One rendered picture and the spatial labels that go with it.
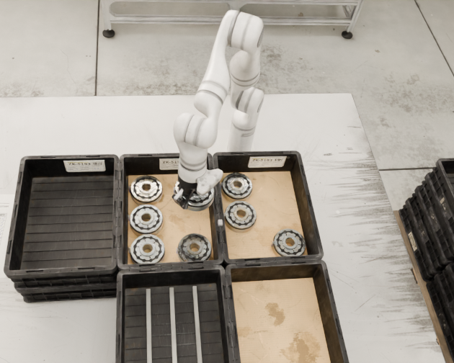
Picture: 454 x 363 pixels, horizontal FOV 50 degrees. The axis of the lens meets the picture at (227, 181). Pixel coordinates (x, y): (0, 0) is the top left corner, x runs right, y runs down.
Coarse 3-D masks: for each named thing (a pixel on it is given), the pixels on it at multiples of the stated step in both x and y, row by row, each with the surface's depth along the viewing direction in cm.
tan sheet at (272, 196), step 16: (224, 176) 168; (256, 176) 170; (272, 176) 170; (288, 176) 171; (256, 192) 166; (272, 192) 167; (288, 192) 167; (224, 208) 161; (256, 208) 162; (272, 208) 163; (288, 208) 164; (256, 224) 159; (272, 224) 160; (288, 224) 160; (240, 240) 155; (256, 240) 156; (272, 240) 156; (240, 256) 152; (256, 256) 153; (272, 256) 153
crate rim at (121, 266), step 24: (120, 168) 154; (120, 192) 149; (120, 216) 144; (216, 216) 148; (120, 240) 141; (216, 240) 144; (120, 264) 136; (144, 264) 136; (168, 264) 137; (192, 264) 138; (216, 264) 139
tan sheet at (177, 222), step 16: (128, 176) 164; (160, 176) 165; (176, 176) 166; (128, 192) 160; (128, 208) 157; (160, 208) 158; (176, 208) 159; (208, 208) 160; (128, 224) 154; (176, 224) 156; (192, 224) 156; (208, 224) 157; (128, 240) 151; (176, 240) 153; (208, 240) 154; (128, 256) 148; (176, 256) 150
